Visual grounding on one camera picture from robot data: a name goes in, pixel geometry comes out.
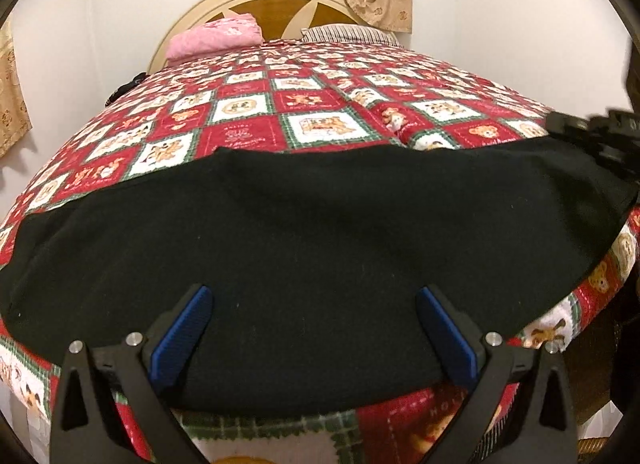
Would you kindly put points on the black pants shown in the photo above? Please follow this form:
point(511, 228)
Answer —
point(315, 260)

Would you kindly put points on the red patchwork bear bedspread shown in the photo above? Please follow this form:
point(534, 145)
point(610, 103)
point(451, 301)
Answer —
point(289, 97)

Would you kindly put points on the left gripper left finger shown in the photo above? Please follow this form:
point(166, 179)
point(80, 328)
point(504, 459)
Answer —
point(86, 426)

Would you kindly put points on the beige curtain on side wall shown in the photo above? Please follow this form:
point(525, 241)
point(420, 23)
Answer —
point(15, 121)

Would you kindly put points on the cream wooden headboard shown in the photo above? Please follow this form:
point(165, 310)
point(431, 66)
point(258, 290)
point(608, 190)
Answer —
point(279, 19)

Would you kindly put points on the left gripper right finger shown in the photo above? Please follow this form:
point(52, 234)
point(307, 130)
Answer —
point(541, 427)

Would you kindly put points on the striped pillow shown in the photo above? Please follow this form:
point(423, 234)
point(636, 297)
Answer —
point(354, 33)

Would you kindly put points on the pink folded blanket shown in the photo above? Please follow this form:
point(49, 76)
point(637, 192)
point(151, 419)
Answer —
point(231, 32)

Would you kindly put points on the black object beside bed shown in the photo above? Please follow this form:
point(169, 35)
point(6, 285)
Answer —
point(125, 88)

